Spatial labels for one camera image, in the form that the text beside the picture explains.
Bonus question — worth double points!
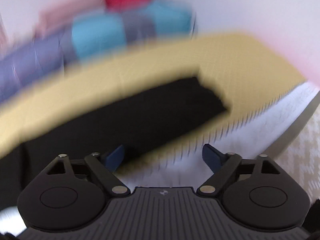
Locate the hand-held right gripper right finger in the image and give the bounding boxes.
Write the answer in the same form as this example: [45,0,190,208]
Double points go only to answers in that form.
[197,144,282,195]

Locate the white mattress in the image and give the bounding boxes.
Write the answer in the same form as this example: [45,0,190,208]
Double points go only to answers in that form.
[117,81,320,188]

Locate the teal grey folded blanket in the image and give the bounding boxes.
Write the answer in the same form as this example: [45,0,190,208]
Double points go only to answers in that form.
[71,1,193,60]

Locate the plaid purple pillow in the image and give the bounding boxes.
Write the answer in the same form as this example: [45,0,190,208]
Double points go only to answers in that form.
[0,30,75,103]

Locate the yellow patterned bed sheet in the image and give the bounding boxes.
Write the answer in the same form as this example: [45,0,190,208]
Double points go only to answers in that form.
[0,31,308,175]

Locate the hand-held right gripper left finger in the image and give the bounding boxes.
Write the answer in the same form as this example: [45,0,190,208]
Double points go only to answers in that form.
[46,144,131,195]

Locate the black pants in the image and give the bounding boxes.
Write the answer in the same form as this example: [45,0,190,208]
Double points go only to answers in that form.
[0,76,229,207]

